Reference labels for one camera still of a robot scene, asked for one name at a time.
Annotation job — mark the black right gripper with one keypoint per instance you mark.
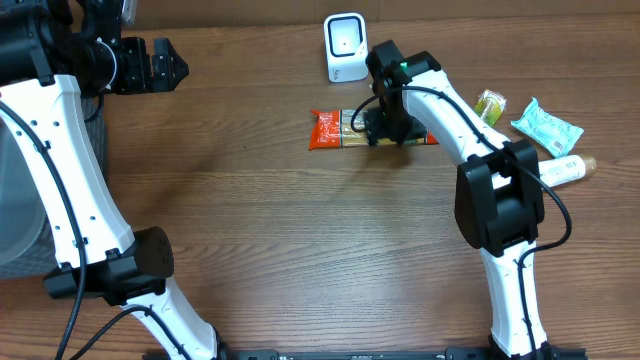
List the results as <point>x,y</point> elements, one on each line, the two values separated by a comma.
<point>378,131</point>

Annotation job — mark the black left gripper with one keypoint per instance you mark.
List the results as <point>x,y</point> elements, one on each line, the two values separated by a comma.
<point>151,65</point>

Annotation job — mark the orange spaghetti packet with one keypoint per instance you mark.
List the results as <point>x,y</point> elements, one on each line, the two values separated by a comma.
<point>333,130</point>

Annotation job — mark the green snack packet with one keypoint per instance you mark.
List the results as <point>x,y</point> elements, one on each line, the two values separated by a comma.
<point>490,106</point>

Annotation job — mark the light blue wipes packet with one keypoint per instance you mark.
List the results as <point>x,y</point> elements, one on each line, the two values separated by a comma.
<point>557,136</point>

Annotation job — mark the white tube with gold cap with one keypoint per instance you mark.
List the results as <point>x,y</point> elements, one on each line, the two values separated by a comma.
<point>552,173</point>

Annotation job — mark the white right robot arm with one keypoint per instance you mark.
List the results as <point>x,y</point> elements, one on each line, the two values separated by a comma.
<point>498,193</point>

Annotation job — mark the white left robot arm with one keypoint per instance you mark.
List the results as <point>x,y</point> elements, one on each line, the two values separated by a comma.
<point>48,70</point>

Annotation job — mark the grey plastic lattice basket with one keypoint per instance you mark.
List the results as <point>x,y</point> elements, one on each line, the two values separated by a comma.
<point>27,246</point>

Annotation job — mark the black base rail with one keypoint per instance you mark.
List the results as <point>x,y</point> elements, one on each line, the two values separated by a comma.
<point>452,353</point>

